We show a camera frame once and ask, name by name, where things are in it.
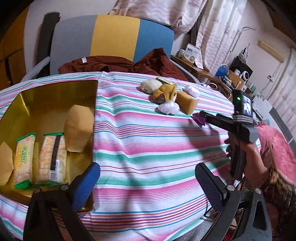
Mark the purple snack packet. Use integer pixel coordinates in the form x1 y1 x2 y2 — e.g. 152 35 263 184
192 113 205 127

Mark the yellow sponge block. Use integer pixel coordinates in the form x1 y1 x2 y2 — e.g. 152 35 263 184
175 91 199 115
0 142 14 186
64 104 94 153

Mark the green cracker packet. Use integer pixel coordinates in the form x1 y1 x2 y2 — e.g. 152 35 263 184
14 132 36 189

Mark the white plastic cloud toy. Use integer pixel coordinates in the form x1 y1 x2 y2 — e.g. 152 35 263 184
184 85 200 98

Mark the cream green small box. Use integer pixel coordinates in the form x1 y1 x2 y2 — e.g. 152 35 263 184
156 76 173 85

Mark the person right forearm sleeve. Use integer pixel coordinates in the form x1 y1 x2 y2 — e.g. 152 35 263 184
255 121 295 240

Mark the person right hand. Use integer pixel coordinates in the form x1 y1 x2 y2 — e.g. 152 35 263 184
234 138 269 188

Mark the wooden side shelf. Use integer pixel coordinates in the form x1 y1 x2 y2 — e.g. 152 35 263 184
171 55 233 101

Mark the gold metal tin tray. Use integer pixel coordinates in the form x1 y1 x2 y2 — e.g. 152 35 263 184
1 80 98 205

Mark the white blue medicine box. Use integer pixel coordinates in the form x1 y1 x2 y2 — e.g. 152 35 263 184
183 43 202 63

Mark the striped pink green tablecloth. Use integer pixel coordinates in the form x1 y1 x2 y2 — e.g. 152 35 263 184
1 72 231 240

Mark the dark red garment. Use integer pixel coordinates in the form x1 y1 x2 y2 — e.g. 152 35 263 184
58 48 188 81

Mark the pink patterned curtain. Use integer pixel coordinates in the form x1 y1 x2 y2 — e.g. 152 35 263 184
110 0 247 74

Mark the wooden wardrobe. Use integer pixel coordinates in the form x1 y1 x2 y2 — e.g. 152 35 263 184
1 8 29 89

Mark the grey yellow blue headboard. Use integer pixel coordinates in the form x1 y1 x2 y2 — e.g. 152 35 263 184
50 15 174 75

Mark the black rolled mat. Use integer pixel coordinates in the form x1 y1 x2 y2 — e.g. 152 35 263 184
36 12 60 78

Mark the wall air conditioner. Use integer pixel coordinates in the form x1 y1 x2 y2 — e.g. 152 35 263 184
258 40 285 63

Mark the grey bed rail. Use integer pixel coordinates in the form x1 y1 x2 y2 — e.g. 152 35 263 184
21 56 50 82

